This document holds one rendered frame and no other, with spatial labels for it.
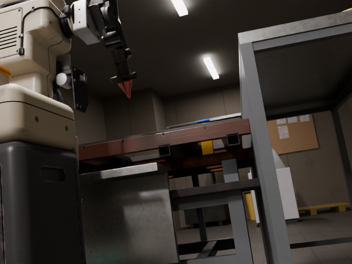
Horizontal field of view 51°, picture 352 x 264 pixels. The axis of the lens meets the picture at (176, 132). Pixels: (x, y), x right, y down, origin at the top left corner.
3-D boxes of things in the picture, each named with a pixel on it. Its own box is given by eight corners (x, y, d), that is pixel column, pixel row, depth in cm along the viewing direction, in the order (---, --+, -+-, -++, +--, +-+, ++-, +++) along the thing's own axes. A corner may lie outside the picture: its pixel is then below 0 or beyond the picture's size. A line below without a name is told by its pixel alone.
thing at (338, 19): (242, 121, 250) (241, 115, 251) (334, 105, 241) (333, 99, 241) (239, 44, 124) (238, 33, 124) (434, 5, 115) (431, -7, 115)
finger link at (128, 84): (121, 98, 162) (116, 77, 160) (136, 95, 161) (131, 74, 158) (116, 101, 156) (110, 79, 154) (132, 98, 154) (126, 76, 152)
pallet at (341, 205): (343, 208, 777) (342, 201, 779) (353, 210, 685) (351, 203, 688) (274, 216, 808) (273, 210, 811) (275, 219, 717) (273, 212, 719)
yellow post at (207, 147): (205, 165, 175) (199, 125, 178) (216, 164, 174) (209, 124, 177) (204, 164, 170) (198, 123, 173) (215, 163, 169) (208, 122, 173)
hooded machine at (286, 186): (299, 219, 645) (285, 145, 670) (302, 221, 588) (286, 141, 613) (256, 224, 662) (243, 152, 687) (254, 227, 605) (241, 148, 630)
